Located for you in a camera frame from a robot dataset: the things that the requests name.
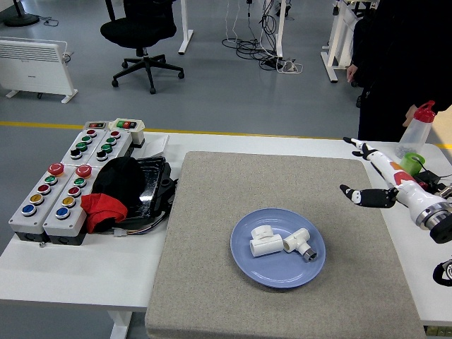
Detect brass valve red handle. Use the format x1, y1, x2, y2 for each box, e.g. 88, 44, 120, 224
418, 179, 452, 198

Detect grey control box black knob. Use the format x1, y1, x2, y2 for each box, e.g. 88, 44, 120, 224
85, 129, 132, 167
60, 129, 107, 167

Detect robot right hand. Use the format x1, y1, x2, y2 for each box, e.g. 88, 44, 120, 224
339, 136, 446, 217

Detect glossy black tray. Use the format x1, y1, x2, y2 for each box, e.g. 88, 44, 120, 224
118, 156, 179, 229

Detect plain white tee pipe fitting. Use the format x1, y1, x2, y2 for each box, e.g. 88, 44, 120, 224
249, 225, 285, 258

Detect grey-brown felt mat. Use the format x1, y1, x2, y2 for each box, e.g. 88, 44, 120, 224
144, 150, 427, 339

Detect white table leg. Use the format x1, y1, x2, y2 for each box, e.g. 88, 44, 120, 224
107, 310, 133, 339

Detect white tee fitting metal end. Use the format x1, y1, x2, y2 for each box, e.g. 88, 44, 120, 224
282, 228, 319, 264

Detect black fan stand base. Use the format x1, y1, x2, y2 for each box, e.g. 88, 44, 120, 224
3, 0, 40, 28

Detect white connector with wires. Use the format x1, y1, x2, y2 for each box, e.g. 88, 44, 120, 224
112, 218, 167, 238

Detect black cloth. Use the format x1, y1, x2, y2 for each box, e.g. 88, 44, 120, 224
91, 157, 146, 213

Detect white desk leg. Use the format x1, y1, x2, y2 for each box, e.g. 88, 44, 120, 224
320, 0, 364, 84
177, 0, 194, 55
273, 0, 286, 59

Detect black power adapter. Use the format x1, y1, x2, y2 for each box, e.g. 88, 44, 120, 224
412, 170, 441, 186

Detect white paper card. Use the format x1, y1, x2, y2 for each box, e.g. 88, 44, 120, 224
143, 135, 170, 158

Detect white panel heater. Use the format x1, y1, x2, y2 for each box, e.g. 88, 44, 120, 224
0, 36, 78, 105

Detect person's left hand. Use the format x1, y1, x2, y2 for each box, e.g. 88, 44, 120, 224
402, 104, 420, 128

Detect five-button control box mushroom stop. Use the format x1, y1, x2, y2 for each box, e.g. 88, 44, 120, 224
42, 165, 93, 246
8, 162, 66, 243

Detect clear squeeze bottle red cap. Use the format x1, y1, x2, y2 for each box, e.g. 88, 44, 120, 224
394, 100, 436, 159

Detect tangled floor cables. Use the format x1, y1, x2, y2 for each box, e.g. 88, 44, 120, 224
221, 0, 283, 70

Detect red cloth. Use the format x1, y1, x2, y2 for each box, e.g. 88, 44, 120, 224
80, 193, 129, 234

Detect person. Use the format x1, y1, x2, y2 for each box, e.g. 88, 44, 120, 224
347, 0, 452, 142

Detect white switch green red buttons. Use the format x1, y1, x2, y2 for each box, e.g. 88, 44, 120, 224
107, 118, 146, 148

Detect black office chair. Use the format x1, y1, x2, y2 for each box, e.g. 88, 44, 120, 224
100, 0, 185, 95

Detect green plastic cup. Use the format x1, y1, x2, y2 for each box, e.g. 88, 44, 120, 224
398, 152, 426, 174

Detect blue round plate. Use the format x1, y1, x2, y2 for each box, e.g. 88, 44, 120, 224
230, 208, 326, 290

